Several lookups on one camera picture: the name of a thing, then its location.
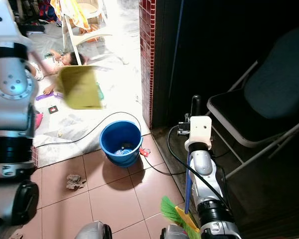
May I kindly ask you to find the green broom with blue handle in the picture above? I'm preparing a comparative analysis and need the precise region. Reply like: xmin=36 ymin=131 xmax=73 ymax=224
xmin=160 ymin=152 xmax=201 ymax=239

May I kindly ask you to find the yellow dustpan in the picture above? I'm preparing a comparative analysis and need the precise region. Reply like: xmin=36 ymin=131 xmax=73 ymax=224
xmin=30 ymin=50 xmax=105 ymax=111

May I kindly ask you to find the child lying on floor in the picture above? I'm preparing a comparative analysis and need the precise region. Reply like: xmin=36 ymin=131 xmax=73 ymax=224
xmin=32 ymin=49 xmax=89 ymax=81

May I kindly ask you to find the thin blue pole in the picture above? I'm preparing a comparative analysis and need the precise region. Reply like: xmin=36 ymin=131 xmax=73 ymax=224
xmin=168 ymin=0 xmax=186 ymax=100

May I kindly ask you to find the blue plastic bucket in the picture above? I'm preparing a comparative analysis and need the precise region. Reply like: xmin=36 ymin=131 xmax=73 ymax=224
xmin=99 ymin=119 xmax=143 ymax=168

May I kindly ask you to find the black folding chair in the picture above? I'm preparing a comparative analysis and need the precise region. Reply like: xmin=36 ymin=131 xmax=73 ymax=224
xmin=206 ymin=24 xmax=299 ymax=181

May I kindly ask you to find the grey robot right leg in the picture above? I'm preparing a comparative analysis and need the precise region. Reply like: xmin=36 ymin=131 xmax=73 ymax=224
xmin=159 ymin=224 xmax=190 ymax=239

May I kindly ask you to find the grey robot leg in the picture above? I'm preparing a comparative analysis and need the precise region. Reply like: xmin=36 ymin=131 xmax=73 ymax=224
xmin=159 ymin=224 xmax=190 ymax=239
xmin=74 ymin=221 xmax=113 ymax=239

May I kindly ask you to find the crumpled brown paper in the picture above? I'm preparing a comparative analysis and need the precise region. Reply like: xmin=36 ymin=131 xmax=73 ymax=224
xmin=66 ymin=174 xmax=87 ymax=191

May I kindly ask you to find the white plastic chair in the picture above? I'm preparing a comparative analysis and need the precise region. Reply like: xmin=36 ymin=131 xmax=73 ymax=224
xmin=59 ymin=0 xmax=113 ymax=66

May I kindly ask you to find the grey robot left leg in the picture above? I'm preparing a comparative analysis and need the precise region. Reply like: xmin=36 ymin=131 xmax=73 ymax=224
xmin=74 ymin=221 xmax=113 ymax=239

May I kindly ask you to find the pink plastic object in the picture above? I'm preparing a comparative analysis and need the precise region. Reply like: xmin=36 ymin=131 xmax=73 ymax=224
xmin=33 ymin=112 xmax=44 ymax=131

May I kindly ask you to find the purple plastic toy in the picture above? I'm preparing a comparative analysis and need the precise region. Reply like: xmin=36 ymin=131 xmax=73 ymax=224
xmin=35 ymin=91 xmax=59 ymax=101

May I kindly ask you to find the orange patterned cloth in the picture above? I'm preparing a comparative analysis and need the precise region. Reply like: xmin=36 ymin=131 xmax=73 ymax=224
xmin=51 ymin=0 xmax=91 ymax=31

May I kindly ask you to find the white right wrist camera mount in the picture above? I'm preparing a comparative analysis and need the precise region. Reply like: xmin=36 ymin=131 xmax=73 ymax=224
xmin=184 ymin=116 xmax=213 ymax=151

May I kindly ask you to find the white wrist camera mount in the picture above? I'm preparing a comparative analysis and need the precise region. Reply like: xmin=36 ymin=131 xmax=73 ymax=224
xmin=0 ymin=0 xmax=31 ymax=46
xmin=184 ymin=116 xmax=213 ymax=151

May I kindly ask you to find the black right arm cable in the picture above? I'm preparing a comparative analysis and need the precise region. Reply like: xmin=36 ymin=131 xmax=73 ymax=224
xmin=166 ymin=123 xmax=230 ymax=210

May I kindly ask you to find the thin black floor cable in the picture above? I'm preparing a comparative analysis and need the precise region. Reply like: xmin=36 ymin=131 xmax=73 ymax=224
xmin=37 ymin=112 xmax=186 ymax=176

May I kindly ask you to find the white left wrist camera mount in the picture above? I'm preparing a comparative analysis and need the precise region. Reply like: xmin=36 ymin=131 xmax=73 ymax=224
xmin=0 ymin=0 xmax=31 ymax=46

